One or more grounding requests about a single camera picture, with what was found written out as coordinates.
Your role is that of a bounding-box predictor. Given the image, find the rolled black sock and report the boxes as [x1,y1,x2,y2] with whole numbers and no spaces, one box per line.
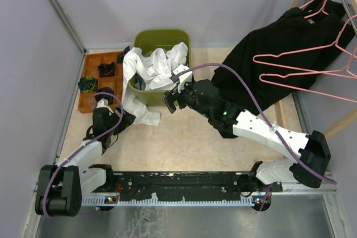
[95,87,114,104]
[116,46,131,64]
[98,62,116,77]

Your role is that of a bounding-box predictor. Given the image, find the green plastic basket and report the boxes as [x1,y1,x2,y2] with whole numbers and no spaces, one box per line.
[128,28,192,106]

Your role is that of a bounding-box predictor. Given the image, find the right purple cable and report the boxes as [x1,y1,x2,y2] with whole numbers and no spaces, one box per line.
[171,62,337,185]

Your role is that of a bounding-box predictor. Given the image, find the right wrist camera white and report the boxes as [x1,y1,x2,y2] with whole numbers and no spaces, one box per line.
[170,64,193,93]

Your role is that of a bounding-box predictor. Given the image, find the white shirt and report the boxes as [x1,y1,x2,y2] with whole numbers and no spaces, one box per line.
[122,42,189,126]

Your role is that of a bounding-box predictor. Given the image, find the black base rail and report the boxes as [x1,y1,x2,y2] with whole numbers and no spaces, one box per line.
[94,171,268,202]

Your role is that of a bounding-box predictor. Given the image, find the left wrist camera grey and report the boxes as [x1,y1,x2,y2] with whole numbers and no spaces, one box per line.
[95,94,114,115]

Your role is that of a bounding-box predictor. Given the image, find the rolled black sock centre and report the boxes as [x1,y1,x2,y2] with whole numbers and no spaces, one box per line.
[98,62,116,77]

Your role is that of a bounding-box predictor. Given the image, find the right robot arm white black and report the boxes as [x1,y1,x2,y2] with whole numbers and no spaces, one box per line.
[163,80,331,191]

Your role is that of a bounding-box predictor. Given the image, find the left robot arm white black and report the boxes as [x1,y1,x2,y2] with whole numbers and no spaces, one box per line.
[35,106,136,217]

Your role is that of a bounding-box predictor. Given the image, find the wooden clothes rack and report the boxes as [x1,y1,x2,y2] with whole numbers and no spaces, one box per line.
[273,0,357,166]

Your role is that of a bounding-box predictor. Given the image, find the rolled black sock top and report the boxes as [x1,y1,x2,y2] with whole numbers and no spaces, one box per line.
[116,46,131,64]

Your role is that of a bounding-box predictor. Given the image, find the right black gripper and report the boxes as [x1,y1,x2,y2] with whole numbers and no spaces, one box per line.
[161,79,211,119]

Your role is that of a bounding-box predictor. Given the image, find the rolled black sock bottom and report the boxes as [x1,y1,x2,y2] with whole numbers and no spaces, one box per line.
[95,87,114,104]

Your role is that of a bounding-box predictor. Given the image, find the grey shirt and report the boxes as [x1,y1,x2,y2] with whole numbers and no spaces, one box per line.
[134,74,146,90]

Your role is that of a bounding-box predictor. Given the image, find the black shirt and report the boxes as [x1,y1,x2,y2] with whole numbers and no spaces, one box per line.
[223,0,355,110]

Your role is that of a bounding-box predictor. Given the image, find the orange wooden compartment tray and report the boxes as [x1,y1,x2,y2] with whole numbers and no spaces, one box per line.
[78,51,123,114]

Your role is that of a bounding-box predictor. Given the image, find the white cable duct strip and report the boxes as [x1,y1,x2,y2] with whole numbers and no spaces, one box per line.
[81,195,263,207]

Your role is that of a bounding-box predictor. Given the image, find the pink hanger of white shirt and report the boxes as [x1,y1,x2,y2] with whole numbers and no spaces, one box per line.
[257,15,356,70]

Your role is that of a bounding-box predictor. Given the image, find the pink hanger of grey shirt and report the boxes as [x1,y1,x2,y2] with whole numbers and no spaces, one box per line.
[253,48,356,103]

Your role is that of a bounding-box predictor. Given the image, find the rolled dark sock green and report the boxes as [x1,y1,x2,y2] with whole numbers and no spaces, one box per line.
[78,76,98,93]

